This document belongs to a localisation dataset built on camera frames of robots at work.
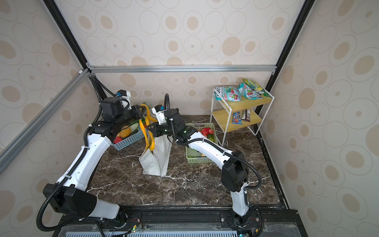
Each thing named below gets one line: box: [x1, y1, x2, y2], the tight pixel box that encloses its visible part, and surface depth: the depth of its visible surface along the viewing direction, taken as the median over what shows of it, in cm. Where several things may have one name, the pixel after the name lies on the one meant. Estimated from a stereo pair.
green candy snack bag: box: [214, 85, 241, 102], surface depth 85 cm
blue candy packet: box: [232, 111, 243, 125], surface depth 97 cm
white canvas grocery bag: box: [139, 135, 173, 178], surface depth 87 cm
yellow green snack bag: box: [242, 78, 271, 98], surface depth 82 cm
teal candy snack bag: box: [238, 82, 263, 100], surface depth 82 cm
